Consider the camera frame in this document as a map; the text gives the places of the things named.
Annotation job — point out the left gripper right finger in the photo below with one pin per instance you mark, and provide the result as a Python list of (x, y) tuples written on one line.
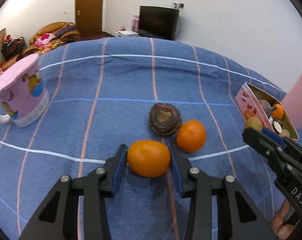
[(217, 205)]

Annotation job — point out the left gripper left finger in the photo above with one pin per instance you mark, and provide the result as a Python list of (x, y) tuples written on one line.
[(57, 215)]

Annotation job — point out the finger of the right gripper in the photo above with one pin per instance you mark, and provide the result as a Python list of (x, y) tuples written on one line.
[(267, 144), (286, 139)]

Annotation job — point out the white-faced yam cylinder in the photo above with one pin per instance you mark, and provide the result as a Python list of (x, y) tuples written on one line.
[(277, 127)]

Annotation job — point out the large orange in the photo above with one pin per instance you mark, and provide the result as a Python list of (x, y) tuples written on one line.
[(277, 111)]

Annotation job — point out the brown-green kiwi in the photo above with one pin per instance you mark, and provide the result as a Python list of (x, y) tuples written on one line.
[(254, 122)]

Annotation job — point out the tangerine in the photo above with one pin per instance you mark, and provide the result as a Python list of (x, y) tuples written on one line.
[(149, 158), (191, 136)]

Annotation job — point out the dark cut yam back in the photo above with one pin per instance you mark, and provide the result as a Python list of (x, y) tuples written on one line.
[(164, 119)]

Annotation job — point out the purple striped yam cylinder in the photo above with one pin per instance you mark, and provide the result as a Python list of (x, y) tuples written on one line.
[(285, 133)]

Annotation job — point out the person's right hand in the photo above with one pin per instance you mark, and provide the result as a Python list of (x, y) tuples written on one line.
[(281, 230)]

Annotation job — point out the pink electric kettle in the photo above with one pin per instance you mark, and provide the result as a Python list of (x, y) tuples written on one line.
[(292, 104)]

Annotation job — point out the pink tin box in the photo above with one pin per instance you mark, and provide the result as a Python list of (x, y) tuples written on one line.
[(254, 102)]

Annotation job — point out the blue plaid tablecloth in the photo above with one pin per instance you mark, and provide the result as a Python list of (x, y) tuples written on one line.
[(100, 95)]

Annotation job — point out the pink cartoon mug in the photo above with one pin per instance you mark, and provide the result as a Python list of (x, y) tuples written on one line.
[(23, 94)]

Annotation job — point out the cluttered coffee table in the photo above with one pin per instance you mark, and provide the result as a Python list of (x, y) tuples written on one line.
[(48, 47)]

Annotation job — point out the brown leather sofa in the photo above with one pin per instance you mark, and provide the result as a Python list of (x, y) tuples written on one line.
[(7, 64)]

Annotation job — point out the white tv stand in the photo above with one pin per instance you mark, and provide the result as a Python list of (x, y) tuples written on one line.
[(126, 33)]

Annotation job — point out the brown leather armchair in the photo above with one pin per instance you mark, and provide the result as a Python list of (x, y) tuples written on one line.
[(65, 31)]

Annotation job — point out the black rack with items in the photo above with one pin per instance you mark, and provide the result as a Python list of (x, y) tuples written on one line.
[(11, 46)]

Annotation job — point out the black television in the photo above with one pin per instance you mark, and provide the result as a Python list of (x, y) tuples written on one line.
[(158, 22)]

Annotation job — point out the brown wooden door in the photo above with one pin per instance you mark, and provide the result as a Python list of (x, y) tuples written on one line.
[(88, 17)]

